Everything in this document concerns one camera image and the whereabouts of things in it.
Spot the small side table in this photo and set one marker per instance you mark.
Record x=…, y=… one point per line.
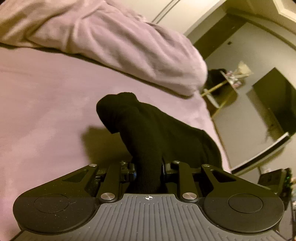
x=222, y=97

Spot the pale paper bundle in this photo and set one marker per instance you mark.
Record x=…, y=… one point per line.
x=240, y=73

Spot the purple bed sheet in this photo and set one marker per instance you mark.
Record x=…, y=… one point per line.
x=46, y=99

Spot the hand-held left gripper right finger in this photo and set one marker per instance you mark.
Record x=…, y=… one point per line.
x=163, y=172

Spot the black small garment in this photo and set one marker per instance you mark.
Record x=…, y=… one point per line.
x=148, y=129

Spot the black bag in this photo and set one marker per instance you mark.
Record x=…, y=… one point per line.
x=216, y=80

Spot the purple duvet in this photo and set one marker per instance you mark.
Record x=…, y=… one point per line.
x=111, y=39

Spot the dark box white edge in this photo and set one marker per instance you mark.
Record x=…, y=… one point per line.
x=275, y=106

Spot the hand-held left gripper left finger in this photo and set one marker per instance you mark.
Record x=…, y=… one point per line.
x=134, y=174

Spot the white wardrobe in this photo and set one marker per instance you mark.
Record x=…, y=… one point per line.
x=166, y=11

